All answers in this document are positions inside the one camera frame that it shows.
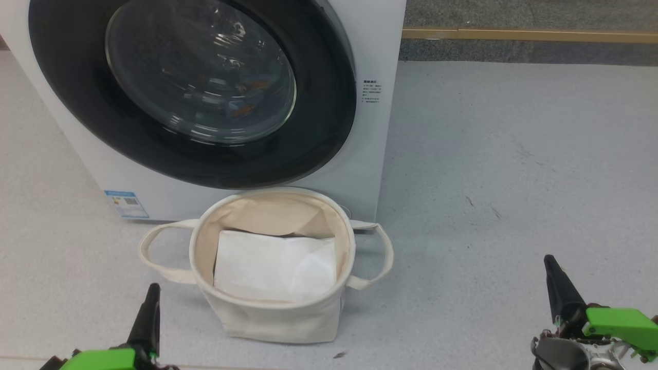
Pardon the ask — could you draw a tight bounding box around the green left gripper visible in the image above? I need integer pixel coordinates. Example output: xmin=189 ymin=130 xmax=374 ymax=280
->
xmin=41 ymin=283 xmax=178 ymax=370

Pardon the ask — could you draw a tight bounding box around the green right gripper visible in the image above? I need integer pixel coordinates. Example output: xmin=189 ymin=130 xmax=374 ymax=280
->
xmin=544 ymin=255 xmax=658 ymax=361

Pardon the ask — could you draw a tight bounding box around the blue cartoon-print garment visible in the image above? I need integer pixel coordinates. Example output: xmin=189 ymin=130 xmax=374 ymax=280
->
xmin=190 ymin=72 xmax=278 ymax=121

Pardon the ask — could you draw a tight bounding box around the washing machine door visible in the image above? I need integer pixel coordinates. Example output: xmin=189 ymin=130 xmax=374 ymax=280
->
xmin=28 ymin=0 xmax=358 ymax=190

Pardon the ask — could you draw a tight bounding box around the cream canvas laundry basket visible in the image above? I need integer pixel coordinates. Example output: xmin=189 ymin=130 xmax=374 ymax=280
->
xmin=139 ymin=187 xmax=394 ymax=344

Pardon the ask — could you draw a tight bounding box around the white front-load washing machine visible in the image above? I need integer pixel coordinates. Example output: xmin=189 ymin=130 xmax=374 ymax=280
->
xmin=0 ymin=0 xmax=407 ymax=223

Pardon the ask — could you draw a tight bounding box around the blue energy label sticker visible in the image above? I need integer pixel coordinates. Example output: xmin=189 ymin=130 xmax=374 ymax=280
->
xmin=104 ymin=190 xmax=150 ymax=219

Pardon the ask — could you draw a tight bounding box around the white folded cloth liner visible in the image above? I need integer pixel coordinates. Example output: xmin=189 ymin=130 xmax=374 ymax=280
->
xmin=213 ymin=230 xmax=337 ymax=303

